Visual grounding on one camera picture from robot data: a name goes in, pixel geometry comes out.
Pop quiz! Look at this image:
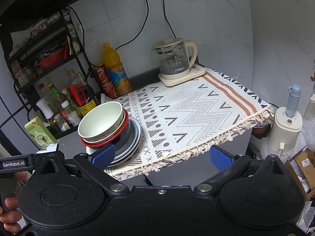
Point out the white gold-rimmed plate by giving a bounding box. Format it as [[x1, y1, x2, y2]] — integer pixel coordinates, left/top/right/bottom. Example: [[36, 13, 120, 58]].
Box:
[[85, 138, 140, 169]]

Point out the red and black bowl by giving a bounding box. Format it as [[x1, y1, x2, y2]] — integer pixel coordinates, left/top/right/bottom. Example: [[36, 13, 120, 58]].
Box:
[[81, 109, 131, 148]]

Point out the pale green bowl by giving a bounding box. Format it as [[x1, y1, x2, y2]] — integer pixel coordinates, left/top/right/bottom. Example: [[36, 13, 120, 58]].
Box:
[[81, 110, 126, 144], [77, 101, 124, 140]]

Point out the white Sweet Bakery plate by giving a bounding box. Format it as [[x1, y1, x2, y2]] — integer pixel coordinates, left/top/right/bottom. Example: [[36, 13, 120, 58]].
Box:
[[110, 117, 141, 166]]

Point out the person's left hand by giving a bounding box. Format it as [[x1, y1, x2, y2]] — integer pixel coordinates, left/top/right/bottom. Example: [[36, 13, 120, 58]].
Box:
[[0, 171, 28, 234]]

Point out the green carton box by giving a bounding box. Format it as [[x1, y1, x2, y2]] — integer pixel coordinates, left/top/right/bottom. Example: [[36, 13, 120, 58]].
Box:
[[24, 116, 57, 150]]

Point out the small white lidded jar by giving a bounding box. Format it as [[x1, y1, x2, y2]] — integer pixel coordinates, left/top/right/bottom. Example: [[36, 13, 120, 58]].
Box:
[[68, 111, 81, 127]]

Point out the brown pot under table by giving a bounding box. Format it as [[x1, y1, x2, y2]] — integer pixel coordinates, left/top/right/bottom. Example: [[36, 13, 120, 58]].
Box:
[[251, 123, 271, 139]]

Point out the dark soy sauce bottle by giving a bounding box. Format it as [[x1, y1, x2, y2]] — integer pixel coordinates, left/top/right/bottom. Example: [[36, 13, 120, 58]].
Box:
[[67, 69, 97, 117]]

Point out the patterned fringed tablecloth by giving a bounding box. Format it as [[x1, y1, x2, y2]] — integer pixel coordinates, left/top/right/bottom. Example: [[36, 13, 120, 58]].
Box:
[[106, 68, 274, 181]]

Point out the cream countertop appliance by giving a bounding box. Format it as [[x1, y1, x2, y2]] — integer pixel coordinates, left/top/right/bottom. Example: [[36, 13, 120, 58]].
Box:
[[268, 107, 303, 157]]

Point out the white cap spray bottle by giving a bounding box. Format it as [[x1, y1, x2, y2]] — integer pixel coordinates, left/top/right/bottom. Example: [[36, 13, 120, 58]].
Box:
[[36, 98, 55, 125]]

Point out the green cap sauce bottle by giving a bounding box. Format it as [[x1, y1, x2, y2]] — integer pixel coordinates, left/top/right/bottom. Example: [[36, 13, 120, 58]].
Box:
[[47, 82, 65, 113]]

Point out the cardboard box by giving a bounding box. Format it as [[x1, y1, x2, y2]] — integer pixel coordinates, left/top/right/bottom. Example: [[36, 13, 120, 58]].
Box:
[[285, 148, 314, 201]]

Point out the light blue thermos bottle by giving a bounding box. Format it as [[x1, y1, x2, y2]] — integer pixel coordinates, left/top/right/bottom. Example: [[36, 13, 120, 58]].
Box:
[[285, 84, 301, 118]]

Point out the upper red drink can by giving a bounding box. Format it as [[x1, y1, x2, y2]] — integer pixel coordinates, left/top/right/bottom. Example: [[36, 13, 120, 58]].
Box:
[[93, 64, 110, 85]]

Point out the black metal shelf rack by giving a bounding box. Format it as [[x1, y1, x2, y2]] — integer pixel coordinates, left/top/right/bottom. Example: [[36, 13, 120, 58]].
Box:
[[0, 6, 102, 139]]

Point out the cream kettle base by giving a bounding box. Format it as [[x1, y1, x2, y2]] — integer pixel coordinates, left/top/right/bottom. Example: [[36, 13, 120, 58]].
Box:
[[158, 63, 206, 87]]

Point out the orange juice bottle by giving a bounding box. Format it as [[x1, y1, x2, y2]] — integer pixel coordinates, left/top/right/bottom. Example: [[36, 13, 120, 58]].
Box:
[[103, 42, 132, 96]]

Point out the red plastic basket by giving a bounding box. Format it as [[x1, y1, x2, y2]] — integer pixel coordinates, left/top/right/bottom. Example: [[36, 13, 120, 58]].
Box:
[[38, 47, 68, 69]]

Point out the glass electric kettle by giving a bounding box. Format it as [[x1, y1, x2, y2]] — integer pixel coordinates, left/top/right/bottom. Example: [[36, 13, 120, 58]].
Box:
[[152, 37, 197, 78]]

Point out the left black power cable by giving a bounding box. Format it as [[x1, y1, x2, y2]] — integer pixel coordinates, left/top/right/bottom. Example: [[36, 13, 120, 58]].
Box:
[[115, 0, 150, 51]]

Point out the black power cable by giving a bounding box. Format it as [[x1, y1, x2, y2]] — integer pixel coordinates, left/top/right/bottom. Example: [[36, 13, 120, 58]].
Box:
[[115, 0, 150, 51], [156, 0, 177, 39]]

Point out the right black power cable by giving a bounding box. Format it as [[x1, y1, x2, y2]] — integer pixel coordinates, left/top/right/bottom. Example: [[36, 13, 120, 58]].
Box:
[[156, 0, 177, 39]]

